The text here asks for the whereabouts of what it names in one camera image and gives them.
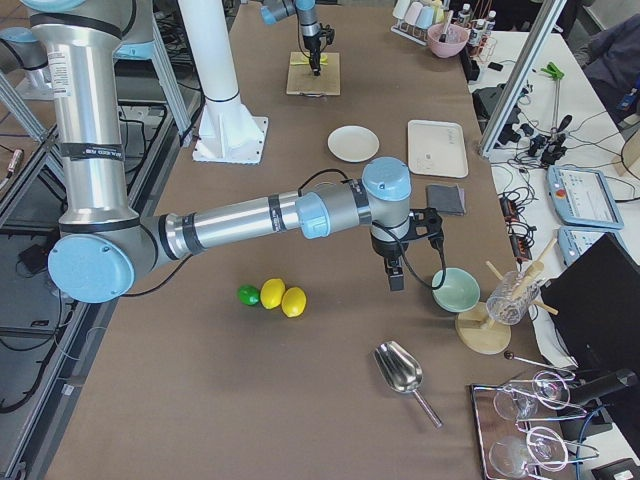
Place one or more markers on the pink bowl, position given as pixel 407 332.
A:
pixel 456 39

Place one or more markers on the yellow plastic knife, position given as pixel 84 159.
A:
pixel 296 62

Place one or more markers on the whole lemon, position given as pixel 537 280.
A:
pixel 294 302
pixel 272 292

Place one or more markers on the grey folded cloth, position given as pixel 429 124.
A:
pixel 446 199

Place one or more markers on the aluminium frame post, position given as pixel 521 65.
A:
pixel 542 27

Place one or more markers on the black monitor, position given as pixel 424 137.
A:
pixel 597 298

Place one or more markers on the long reacher grabber tool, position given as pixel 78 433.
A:
pixel 550 147

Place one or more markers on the clear textured glass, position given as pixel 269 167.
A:
pixel 512 298

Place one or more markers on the mint green bowl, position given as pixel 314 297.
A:
pixel 459 293

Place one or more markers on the upper blue teach pendant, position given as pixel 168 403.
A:
pixel 582 197

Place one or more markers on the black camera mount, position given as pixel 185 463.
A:
pixel 426 224
pixel 327 34

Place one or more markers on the white cup rack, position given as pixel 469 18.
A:
pixel 414 18

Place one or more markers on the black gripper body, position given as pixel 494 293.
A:
pixel 385 247
pixel 312 43

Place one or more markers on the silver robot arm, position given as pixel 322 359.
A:
pixel 273 11
pixel 106 245

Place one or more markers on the green lime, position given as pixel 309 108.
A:
pixel 248 295

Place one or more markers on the wooden cup stand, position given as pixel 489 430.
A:
pixel 486 336

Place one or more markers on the cream round plate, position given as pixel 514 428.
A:
pixel 353 143

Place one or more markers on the copper wire bottle rack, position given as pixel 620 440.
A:
pixel 478 19

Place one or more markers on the upper wine glass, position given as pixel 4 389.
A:
pixel 520 399

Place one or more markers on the lower blue teach pendant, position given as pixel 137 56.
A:
pixel 574 241

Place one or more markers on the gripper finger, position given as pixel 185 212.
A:
pixel 395 274
pixel 316 63

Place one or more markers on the cream rabbit tray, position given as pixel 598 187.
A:
pixel 436 148

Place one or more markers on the blue teach pendant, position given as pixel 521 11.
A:
pixel 574 241
pixel 582 197

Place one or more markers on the lower wine glass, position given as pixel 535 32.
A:
pixel 539 452

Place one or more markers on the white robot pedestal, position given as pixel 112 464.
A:
pixel 228 132

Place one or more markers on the whole lemon front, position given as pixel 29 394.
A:
pixel 294 302

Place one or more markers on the whole lemon rear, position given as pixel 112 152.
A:
pixel 272 292

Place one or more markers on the small spoon dark tip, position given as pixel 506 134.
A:
pixel 509 355

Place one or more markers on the steel scoop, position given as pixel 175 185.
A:
pixel 403 373

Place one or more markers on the steel glass rack tray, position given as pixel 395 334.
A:
pixel 517 425

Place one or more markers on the wooden cutting board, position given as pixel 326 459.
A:
pixel 301 81

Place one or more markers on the wine glass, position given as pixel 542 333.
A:
pixel 539 452
pixel 520 399

